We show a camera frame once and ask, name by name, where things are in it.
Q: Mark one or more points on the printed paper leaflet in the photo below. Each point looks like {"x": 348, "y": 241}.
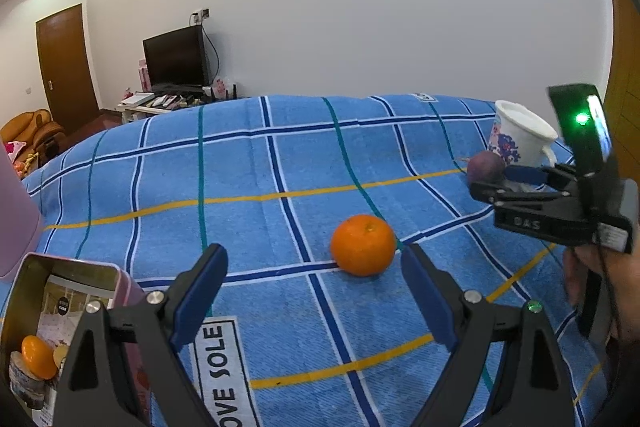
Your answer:
{"x": 57, "y": 307}

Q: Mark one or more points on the small yellow-green citrus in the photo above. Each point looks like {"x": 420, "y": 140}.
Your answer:
{"x": 61, "y": 353}

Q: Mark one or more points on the white television stand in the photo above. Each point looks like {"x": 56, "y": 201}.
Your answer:
{"x": 150, "y": 109}

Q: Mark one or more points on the purple passion fruit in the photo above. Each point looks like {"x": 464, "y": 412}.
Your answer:
{"x": 484, "y": 167}

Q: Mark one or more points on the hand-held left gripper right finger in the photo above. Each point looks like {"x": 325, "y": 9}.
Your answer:
{"x": 427, "y": 297}

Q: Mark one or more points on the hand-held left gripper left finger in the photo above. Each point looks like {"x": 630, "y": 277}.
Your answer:
{"x": 200, "y": 302}

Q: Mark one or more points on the black router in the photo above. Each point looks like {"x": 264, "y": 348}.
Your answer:
{"x": 223, "y": 93}

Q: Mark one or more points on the brown leather armchair sofa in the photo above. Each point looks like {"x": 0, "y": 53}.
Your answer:
{"x": 35, "y": 127}

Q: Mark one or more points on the layered cake roll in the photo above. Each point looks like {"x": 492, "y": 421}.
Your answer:
{"x": 25, "y": 384}

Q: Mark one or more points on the wall power outlet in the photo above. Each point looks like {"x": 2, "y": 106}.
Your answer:
{"x": 200, "y": 15}

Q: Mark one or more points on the white floral mug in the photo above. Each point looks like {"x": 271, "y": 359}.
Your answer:
{"x": 520, "y": 134}

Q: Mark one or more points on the person's right hand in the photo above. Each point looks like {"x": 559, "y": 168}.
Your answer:
{"x": 574, "y": 274}

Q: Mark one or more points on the black flat television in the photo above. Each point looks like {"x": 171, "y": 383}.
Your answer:
{"x": 175, "y": 57}

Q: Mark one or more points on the brown wooden door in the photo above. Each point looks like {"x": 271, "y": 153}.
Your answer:
{"x": 65, "y": 67}

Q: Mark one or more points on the flat white box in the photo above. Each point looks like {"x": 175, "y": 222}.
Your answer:
{"x": 137, "y": 100}

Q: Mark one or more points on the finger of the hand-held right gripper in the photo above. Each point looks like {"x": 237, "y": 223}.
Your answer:
{"x": 500, "y": 194}
{"x": 522, "y": 175}

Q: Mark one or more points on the orange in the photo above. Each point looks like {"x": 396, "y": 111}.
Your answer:
{"x": 362, "y": 245}
{"x": 39, "y": 357}

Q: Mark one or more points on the pink metal tin box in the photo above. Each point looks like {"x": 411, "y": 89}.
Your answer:
{"x": 75, "y": 272}

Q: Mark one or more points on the tall pink box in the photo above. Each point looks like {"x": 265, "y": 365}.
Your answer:
{"x": 145, "y": 76}

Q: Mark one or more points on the brown wooden panel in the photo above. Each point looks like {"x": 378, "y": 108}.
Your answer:
{"x": 622, "y": 37}

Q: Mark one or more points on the blue plaid blanket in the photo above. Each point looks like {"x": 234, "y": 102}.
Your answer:
{"x": 300, "y": 147}

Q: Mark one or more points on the pink electric kettle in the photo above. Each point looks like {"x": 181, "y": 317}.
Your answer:
{"x": 15, "y": 227}

